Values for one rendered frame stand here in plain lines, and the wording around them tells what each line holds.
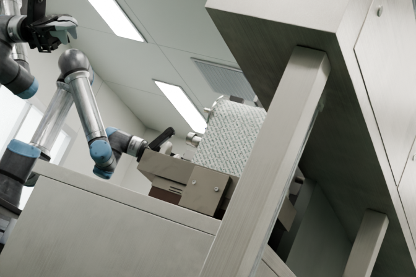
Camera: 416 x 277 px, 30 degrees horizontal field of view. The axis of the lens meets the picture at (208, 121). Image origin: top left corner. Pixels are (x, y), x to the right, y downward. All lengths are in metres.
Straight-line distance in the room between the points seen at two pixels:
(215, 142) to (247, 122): 0.11
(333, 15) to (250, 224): 0.37
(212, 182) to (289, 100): 0.64
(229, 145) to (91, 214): 0.47
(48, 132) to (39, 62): 4.27
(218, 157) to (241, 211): 0.93
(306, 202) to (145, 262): 0.49
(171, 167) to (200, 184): 0.11
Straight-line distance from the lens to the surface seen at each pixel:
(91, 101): 2.86
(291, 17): 1.33
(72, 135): 7.86
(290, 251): 2.08
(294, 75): 1.35
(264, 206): 1.27
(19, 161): 2.81
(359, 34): 1.42
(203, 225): 1.86
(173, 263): 1.86
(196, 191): 1.94
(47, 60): 7.31
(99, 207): 1.98
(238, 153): 2.19
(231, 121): 2.24
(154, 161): 2.04
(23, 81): 2.27
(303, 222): 2.10
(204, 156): 2.22
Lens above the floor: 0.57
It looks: 17 degrees up
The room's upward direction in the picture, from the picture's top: 24 degrees clockwise
